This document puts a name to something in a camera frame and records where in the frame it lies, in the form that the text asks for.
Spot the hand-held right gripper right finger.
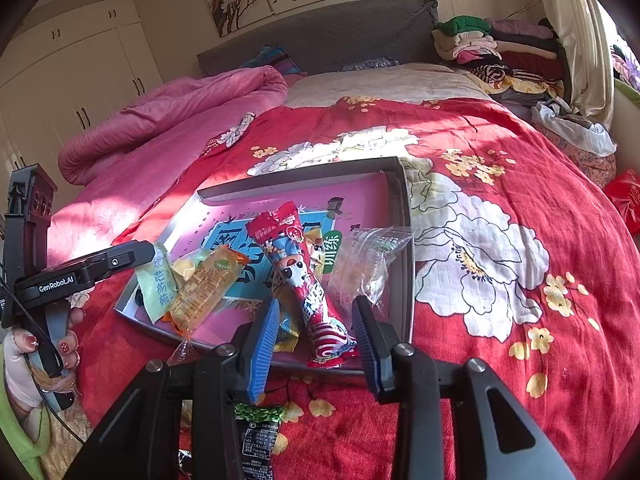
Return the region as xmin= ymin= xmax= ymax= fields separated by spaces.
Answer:
xmin=351 ymin=295 xmax=576 ymax=480

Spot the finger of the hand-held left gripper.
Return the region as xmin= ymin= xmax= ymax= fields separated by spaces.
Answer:
xmin=75 ymin=241 xmax=156 ymax=281

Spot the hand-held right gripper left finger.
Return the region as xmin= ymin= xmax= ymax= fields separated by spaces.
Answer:
xmin=65 ymin=297 xmax=282 ymax=480

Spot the light green milk snack packet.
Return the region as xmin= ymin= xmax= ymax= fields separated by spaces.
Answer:
xmin=132 ymin=242 xmax=181 ymax=323

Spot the small yellow cake packet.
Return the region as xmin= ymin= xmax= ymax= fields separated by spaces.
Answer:
xmin=170 ymin=252 xmax=208 ymax=283

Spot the long red snack packet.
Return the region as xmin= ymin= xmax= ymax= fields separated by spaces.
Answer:
xmin=247 ymin=201 xmax=358 ymax=368

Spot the orange bread packet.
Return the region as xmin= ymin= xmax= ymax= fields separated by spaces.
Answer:
xmin=165 ymin=245 xmax=250 ymax=338

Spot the clear snack packet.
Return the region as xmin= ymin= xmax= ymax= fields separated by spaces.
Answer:
xmin=327 ymin=226 xmax=415 ymax=306

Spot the orange brown snack packet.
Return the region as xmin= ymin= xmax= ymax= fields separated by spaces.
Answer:
xmin=305 ymin=227 xmax=328 ymax=273

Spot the grey cardboard box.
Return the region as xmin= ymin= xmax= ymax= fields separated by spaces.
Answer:
xmin=112 ymin=156 xmax=416 ymax=373

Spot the person's left forearm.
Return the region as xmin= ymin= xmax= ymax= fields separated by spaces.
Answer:
xmin=0 ymin=345 xmax=51 ymax=480

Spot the person's left hand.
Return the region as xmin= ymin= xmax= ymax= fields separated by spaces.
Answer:
xmin=0 ymin=307 xmax=84 ymax=409

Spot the yellow blue snack packet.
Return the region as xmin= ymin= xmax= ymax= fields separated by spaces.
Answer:
xmin=272 ymin=305 xmax=301 ymax=352

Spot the black green snack packet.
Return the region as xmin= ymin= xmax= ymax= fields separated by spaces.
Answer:
xmin=232 ymin=402 xmax=286 ymax=480

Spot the pink book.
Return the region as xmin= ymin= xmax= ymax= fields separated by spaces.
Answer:
xmin=165 ymin=172 xmax=401 ymax=331

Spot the pink quilt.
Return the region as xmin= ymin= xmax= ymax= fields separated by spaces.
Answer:
xmin=57 ymin=65 xmax=291 ymax=186

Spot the beige plush blanket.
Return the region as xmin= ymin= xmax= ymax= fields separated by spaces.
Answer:
xmin=30 ymin=405 xmax=98 ymax=480

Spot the red floral blanket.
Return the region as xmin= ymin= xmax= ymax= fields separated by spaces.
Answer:
xmin=47 ymin=97 xmax=640 ymax=480

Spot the cream wardrobe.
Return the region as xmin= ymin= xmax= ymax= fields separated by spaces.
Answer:
xmin=0 ymin=0 xmax=163 ymax=186

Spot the blue patterned pillow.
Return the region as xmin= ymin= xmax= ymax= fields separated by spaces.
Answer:
xmin=242 ymin=44 xmax=301 ymax=77

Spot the beige bed sheet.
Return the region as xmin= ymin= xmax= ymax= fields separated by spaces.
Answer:
xmin=282 ymin=62 xmax=493 ymax=108

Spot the grey patterned pillow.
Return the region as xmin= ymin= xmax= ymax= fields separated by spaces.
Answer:
xmin=340 ymin=56 xmax=401 ymax=73

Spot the pink floral cloth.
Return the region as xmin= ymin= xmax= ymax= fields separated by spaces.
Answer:
xmin=550 ymin=130 xmax=617 ymax=186

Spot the red plastic bag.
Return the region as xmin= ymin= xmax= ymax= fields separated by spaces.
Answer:
xmin=602 ymin=169 xmax=640 ymax=235

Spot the white grey cloth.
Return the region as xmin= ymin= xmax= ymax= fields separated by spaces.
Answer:
xmin=530 ymin=100 xmax=618 ymax=157

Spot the grey padded headboard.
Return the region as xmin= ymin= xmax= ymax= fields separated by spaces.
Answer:
xmin=196 ymin=0 xmax=440 ymax=78

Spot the pile of folded clothes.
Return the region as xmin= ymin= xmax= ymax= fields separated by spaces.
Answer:
xmin=431 ymin=15 xmax=571 ymax=106

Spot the beige curtain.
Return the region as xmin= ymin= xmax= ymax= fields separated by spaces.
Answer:
xmin=540 ymin=0 xmax=616 ymax=131

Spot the window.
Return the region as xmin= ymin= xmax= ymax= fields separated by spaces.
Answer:
xmin=610 ymin=30 xmax=640 ymax=96

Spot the black cable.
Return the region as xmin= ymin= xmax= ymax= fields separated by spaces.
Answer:
xmin=0 ymin=280 xmax=88 ymax=446

